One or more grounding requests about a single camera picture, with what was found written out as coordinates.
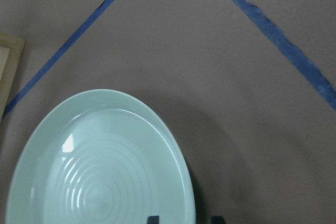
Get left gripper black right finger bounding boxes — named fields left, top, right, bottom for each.
left=211, top=216, right=226, bottom=224

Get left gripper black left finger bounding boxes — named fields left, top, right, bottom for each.
left=146, top=216, right=160, bottom=224

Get light green plate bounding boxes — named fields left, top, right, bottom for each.
left=5, top=89, right=196, bottom=223

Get wooden dish rack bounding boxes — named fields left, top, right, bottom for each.
left=1, top=32, right=25, bottom=119

